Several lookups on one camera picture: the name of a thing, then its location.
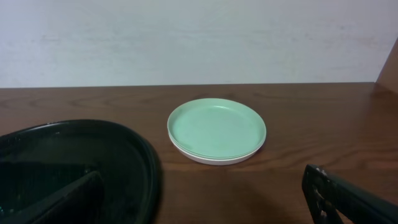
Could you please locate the pale pink plate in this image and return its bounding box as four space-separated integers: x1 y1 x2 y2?
171 140 266 166

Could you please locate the mint green plate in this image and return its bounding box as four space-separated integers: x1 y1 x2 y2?
169 133 266 161
167 98 267 142

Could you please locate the round black tray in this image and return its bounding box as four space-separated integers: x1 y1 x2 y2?
1 119 162 223

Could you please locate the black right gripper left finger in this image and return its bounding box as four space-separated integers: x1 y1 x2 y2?
1 171 104 224

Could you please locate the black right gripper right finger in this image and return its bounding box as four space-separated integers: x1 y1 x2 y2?
302 164 397 224

